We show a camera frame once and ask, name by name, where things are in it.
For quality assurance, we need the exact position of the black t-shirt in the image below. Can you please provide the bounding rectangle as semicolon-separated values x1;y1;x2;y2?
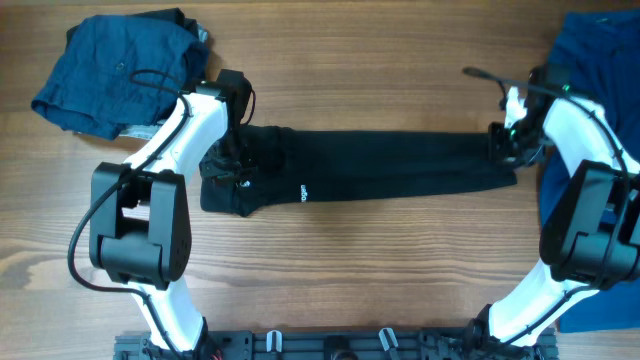
200;126;517;217

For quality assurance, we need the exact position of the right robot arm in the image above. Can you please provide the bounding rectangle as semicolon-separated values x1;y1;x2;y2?
461;63;639;359

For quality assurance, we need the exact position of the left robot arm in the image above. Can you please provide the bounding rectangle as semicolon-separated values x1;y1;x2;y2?
79;69;255;359

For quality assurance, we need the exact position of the right white rail clip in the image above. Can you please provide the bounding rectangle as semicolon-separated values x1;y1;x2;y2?
378;327;398;352

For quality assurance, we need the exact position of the folded dark blue shirt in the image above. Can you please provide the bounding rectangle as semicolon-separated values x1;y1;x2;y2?
31;8;210;140

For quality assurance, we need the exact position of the left black cable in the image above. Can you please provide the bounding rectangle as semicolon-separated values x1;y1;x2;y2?
67;68;257;360

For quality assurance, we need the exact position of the white rail clip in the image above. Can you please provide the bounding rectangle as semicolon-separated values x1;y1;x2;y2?
378;327;398;352
265;330;283;353

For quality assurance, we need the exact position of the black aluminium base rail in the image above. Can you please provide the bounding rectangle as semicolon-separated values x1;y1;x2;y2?
113;327;560;360

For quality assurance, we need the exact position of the blue t-shirt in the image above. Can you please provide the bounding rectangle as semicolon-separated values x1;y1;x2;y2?
548;10;639;333

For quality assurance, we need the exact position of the left white rail clip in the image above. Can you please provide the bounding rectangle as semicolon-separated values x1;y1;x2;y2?
265;330;283;353

